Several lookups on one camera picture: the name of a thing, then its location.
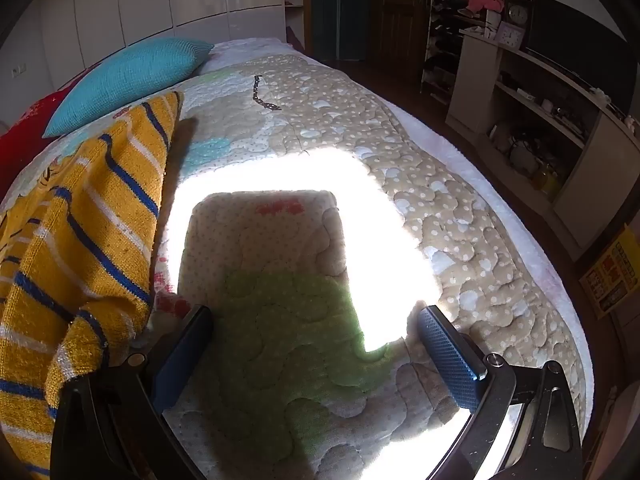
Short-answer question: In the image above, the black shoe rack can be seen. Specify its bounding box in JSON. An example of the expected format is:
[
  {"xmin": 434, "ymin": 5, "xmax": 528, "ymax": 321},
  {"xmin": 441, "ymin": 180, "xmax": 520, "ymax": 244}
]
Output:
[{"xmin": 420, "ymin": 0, "xmax": 501, "ymax": 106}]

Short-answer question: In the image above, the beige shelf unit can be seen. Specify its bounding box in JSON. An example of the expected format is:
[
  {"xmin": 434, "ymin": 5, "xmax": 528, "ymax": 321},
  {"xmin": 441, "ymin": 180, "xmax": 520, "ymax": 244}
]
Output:
[{"xmin": 445, "ymin": 27, "xmax": 640, "ymax": 261}]

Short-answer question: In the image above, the brown mantel clock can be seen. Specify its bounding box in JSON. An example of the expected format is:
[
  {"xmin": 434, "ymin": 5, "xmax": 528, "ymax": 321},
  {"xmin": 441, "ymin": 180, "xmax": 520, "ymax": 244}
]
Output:
[{"xmin": 501, "ymin": 0, "xmax": 532, "ymax": 28}]

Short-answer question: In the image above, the yellow jar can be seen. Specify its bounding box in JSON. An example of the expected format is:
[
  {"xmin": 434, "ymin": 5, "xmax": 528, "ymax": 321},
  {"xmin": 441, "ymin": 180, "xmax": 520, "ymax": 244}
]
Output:
[{"xmin": 532, "ymin": 162, "xmax": 558, "ymax": 196}]

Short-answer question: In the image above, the yellow printed box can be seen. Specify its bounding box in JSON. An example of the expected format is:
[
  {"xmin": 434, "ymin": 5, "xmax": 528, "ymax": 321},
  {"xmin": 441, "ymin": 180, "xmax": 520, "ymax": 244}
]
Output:
[{"xmin": 580, "ymin": 225, "xmax": 640, "ymax": 318}]

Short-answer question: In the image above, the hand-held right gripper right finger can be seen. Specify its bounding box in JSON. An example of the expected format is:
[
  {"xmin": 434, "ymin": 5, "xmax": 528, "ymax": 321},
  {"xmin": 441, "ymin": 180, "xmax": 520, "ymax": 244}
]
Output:
[{"xmin": 416, "ymin": 304, "xmax": 584, "ymax": 480}]

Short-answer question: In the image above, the small white clock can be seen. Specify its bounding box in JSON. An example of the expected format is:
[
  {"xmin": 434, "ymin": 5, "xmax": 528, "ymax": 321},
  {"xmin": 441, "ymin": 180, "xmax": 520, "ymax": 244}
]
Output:
[{"xmin": 497, "ymin": 22, "xmax": 526, "ymax": 48}]

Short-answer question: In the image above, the red pillow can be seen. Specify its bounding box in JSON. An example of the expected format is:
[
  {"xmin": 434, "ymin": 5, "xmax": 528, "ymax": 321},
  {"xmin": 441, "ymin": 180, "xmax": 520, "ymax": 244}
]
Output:
[{"xmin": 0, "ymin": 91, "xmax": 76, "ymax": 201}]

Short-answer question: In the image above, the patterned quilted bedspread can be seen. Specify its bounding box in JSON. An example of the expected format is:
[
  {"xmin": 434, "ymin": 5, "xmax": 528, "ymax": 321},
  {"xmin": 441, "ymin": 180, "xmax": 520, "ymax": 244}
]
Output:
[{"xmin": 0, "ymin": 50, "xmax": 588, "ymax": 480}]

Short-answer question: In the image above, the black television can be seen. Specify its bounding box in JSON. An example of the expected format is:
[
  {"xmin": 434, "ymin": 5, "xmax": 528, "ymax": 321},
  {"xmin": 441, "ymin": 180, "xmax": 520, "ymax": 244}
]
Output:
[{"xmin": 525, "ymin": 0, "xmax": 631, "ymax": 116}]

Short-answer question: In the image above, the brown wooden door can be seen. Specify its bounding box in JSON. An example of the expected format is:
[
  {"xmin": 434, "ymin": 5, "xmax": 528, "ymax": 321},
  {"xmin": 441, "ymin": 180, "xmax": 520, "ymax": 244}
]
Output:
[{"xmin": 370, "ymin": 0, "xmax": 431, "ymax": 61}]

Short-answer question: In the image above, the teal knit pillow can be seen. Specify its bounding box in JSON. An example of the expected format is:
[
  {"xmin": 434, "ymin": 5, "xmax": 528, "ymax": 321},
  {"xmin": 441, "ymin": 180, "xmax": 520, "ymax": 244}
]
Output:
[{"xmin": 42, "ymin": 37, "xmax": 215, "ymax": 139}]

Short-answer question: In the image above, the yellow striped towel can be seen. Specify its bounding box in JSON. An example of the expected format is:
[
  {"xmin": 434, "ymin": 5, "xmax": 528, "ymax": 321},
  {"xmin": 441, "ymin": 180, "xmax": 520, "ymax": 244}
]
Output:
[{"xmin": 0, "ymin": 91, "xmax": 183, "ymax": 480}]

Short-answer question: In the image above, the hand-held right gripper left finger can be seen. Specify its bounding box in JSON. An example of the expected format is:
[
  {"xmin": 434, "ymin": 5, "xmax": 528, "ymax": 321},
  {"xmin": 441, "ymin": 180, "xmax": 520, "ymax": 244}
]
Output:
[{"xmin": 50, "ymin": 304, "xmax": 216, "ymax": 480}]

